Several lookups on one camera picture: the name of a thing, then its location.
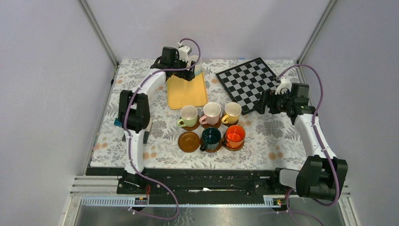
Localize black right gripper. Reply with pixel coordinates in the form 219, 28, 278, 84
252, 89, 293, 115

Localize white mug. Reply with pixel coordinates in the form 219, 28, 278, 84
187, 55, 202, 76

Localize yellow plastic tray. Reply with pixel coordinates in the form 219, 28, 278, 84
167, 73, 208, 110

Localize black and white chessboard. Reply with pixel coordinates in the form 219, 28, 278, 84
215, 57, 279, 115

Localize pink mug back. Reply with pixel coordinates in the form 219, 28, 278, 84
177, 105, 198, 128

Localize pink mug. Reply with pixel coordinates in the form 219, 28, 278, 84
199, 102, 221, 125
177, 105, 198, 128

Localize cream yellow mug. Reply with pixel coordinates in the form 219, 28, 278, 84
222, 102, 242, 124

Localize pink mug front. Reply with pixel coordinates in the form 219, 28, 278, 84
199, 102, 221, 125

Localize orange cup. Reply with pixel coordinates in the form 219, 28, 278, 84
222, 125, 246, 148

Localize brown coaster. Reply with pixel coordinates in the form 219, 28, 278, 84
199, 138, 222, 153
177, 131, 200, 153
201, 120, 222, 129
222, 142, 245, 152
182, 121, 200, 131

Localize dark walnut wooden coaster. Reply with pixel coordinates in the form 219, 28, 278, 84
222, 120, 239, 127

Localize dark green mug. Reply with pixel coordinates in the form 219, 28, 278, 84
200, 127, 222, 151

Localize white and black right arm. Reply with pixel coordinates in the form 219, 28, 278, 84
254, 83, 348, 206

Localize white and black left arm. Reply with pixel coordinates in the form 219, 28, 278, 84
118, 44, 195, 175

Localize grey building block baseplate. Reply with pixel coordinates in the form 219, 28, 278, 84
122, 119, 152, 144

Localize blue building block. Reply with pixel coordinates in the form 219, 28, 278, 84
113, 118, 122, 127

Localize floral patterned tablecloth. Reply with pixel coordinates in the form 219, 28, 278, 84
90, 59, 306, 170

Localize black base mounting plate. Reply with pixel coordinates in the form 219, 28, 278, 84
86, 167, 289, 205

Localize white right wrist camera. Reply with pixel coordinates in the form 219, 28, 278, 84
275, 77, 292, 95

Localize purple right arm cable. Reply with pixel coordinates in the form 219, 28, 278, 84
277, 64, 340, 226

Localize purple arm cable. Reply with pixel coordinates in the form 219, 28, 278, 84
277, 64, 340, 226
123, 38, 202, 220

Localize aluminium frame rail left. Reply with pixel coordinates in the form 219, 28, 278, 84
77, 0, 120, 67

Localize aluminium frame rail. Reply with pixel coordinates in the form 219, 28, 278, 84
297, 0, 338, 64
77, 0, 120, 67

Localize aluminium frame rail right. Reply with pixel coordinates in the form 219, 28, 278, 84
297, 0, 338, 64

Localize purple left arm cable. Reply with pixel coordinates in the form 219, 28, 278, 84
123, 38, 202, 220

